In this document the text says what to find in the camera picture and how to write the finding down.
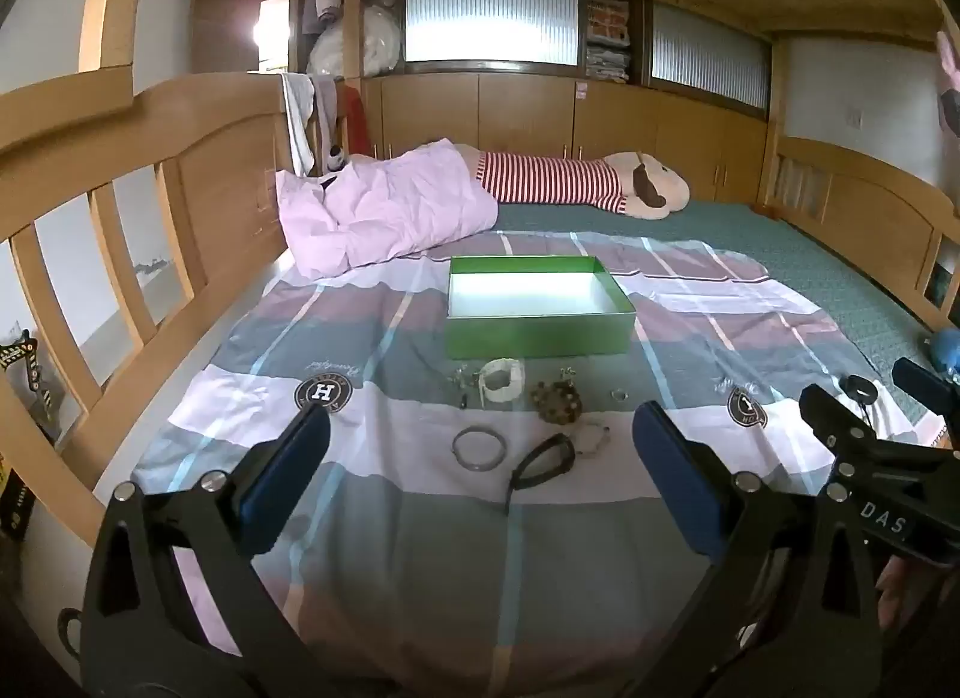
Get white bedding bags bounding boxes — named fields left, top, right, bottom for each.
left=307, top=0, right=406, bottom=78

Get wooden bed headboard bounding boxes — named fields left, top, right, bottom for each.
left=0, top=71, right=299, bottom=519

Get green cardboard box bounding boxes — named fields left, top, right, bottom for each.
left=445, top=255, right=636, bottom=360

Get wooden wardrobe cabinets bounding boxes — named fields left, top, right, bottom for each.
left=360, top=71, right=773, bottom=204

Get wooden bed footboard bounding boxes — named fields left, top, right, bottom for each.
left=757, top=135, right=960, bottom=333

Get yellow black toy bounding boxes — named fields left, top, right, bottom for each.
left=0, top=330, right=59, bottom=438

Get grey white hanging cloth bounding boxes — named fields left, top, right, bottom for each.
left=281, top=71, right=342, bottom=175

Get white bracelet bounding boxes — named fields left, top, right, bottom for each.
left=478, top=359, right=524, bottom=406

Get plaid logo blanket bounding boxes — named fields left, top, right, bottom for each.
left=131, top=231, right=931, bottom=698

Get pink quilt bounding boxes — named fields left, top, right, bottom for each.
left=275, top=139, right=500, bottom=277

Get narrow frosted glass window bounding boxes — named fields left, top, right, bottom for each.
left=651, top=0, right=772, bottom=115

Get silver charm cluster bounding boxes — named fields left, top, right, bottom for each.
left=448, top=364, right=481, bottom=410

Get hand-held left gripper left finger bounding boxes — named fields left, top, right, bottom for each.
left=79, top=409, right=332, bottom=698

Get black strap choker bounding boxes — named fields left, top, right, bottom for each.
left=504, top=432, right=577, bottom=515

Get person's right hand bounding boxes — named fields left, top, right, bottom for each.
left=876, top=559, right=913, bottom=631

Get pink hanging toy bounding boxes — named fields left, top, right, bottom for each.
left=936, top=30, right=960, bottom=123

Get brown beaded bracelet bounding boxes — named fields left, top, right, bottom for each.
left=529, top=381, right=584, bottom=429

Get black round cap on cord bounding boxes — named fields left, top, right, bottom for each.
left=844, top=375, right=878, bottom=433

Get wide frosted glass window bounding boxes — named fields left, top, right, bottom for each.
left=405, top=0, right=580, bottom=65

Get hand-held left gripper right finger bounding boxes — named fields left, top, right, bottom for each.
left=632, top=400, right=884, bottom=698

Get blue toy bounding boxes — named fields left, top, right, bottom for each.
left=926, top=329, right=960, bottom=376

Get red garment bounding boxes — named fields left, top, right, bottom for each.
left=343, top=84, right=370, bottom=157

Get striped plush toy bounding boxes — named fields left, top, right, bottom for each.
left=457, top=149, right=692, bottom=221

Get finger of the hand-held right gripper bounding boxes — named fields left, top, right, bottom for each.
left=892, top=358, right=960, bottom=418
left=799, top=383, right=960, bottom=498

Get green mattress cover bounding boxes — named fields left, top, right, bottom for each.
left=491, top=199, right=960, bottom=444

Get silver bangle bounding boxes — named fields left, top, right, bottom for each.
left=451, top=426, right=507, bottom=474

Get stack of folded clothes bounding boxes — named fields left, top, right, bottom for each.
left=585, top=0, right=631, bottom=80

